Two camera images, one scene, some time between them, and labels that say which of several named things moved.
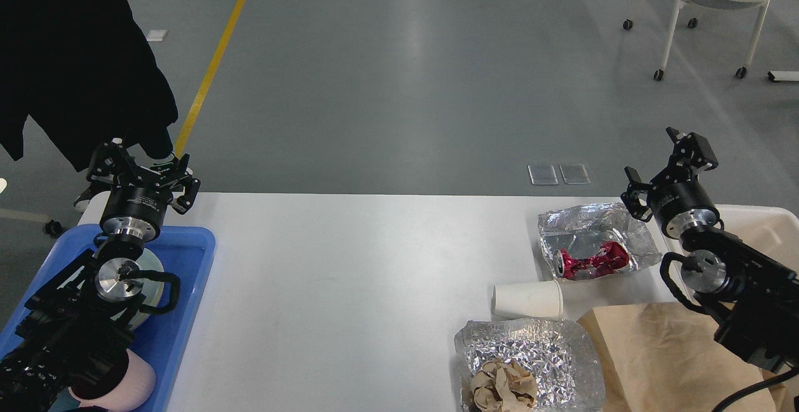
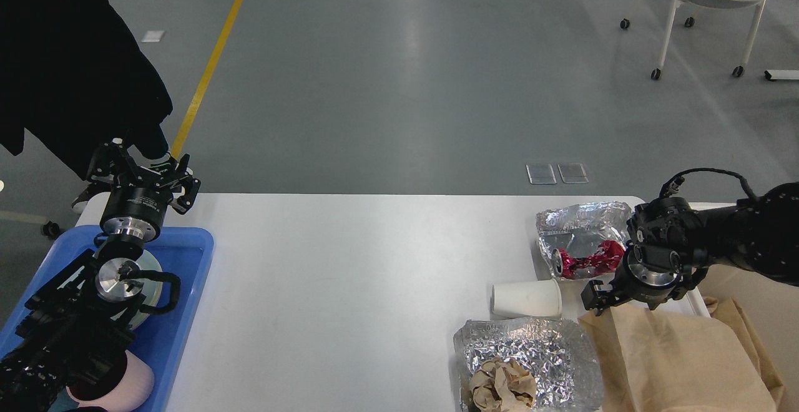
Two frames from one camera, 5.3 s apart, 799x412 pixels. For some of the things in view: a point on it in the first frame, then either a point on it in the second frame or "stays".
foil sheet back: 580,231 stays
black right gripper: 681,202 -> 651,273
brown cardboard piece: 665,358 stays
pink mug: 137,384 stays
